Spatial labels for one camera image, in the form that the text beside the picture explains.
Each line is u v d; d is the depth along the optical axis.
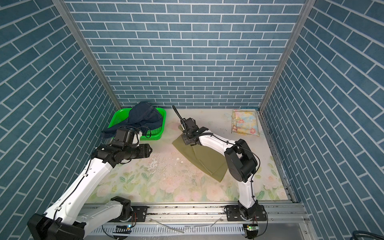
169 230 0.71
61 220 0.37
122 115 1.06
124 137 0.57
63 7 0.70
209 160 0.91
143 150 0.68
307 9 0.72
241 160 0.51
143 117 1.05
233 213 0.74
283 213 0.75
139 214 0.73
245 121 1.11
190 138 0.69
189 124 0.73
